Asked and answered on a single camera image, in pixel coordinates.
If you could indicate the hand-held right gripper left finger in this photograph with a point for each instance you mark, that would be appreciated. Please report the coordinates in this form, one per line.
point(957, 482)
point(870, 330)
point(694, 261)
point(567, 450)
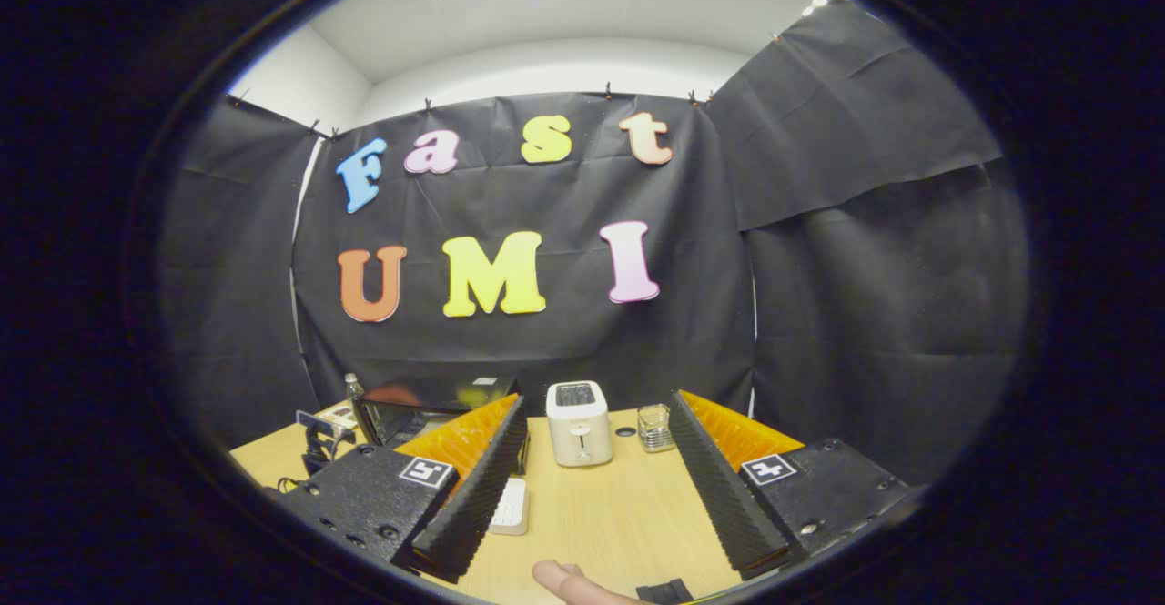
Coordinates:
point(482, 496)

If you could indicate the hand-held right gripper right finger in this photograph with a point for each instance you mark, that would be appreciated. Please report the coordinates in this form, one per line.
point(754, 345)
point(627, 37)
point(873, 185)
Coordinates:
point(719, 496)

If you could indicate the black electric oven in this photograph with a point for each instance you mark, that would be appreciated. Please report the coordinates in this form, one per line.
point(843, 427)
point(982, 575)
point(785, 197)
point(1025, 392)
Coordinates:
point(414, 423)

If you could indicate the white rectangular tray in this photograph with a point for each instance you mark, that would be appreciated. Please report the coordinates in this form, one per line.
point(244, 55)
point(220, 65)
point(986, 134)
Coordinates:
point(511, 507)

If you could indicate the clear plastic water bottle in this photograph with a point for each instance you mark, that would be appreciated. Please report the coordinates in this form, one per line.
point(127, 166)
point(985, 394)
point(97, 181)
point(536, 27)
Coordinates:
point(353, 388)

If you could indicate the white toaster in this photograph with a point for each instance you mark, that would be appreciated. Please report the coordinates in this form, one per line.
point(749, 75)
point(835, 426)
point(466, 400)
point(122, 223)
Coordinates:
point(580, 428)

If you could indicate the black backdrop cloth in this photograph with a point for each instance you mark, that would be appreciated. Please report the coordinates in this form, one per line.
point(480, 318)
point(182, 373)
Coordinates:
point(865, 268)

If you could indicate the row of small cloth clips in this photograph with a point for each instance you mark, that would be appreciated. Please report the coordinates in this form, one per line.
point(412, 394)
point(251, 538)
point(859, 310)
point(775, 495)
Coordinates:
point(427, 105)

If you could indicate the small ceiling light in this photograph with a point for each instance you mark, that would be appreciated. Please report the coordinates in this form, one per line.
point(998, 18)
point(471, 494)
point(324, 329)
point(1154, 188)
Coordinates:
point(819, 2)

